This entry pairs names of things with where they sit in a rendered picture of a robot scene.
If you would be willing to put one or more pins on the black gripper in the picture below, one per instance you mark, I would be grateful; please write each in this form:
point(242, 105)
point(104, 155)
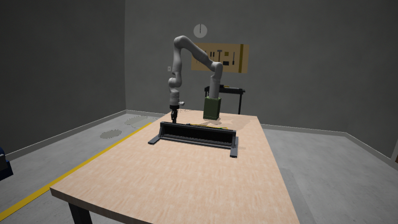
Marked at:
point(174, 112)

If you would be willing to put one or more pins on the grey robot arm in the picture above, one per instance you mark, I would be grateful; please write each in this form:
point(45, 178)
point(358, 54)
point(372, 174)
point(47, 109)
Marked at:
point(216, 67)

